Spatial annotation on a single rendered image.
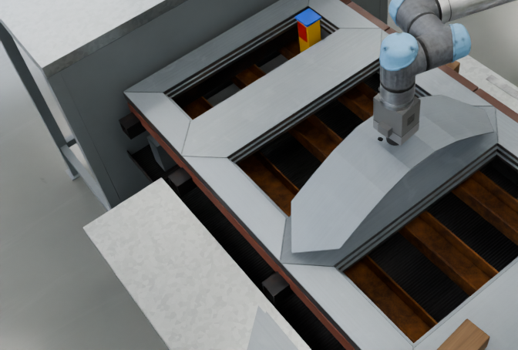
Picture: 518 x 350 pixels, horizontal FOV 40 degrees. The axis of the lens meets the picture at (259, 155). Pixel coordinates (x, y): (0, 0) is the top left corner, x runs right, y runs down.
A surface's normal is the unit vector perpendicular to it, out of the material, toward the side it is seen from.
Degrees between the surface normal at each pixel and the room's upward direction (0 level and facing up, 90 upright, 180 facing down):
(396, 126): 90
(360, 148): 18
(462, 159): 0
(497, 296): 0
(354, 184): 28
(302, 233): 32
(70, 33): 0
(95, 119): 90
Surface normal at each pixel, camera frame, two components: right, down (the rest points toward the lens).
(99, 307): -0.12, -0.62
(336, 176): -0.47, -0.30
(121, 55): 0.59, 0.58
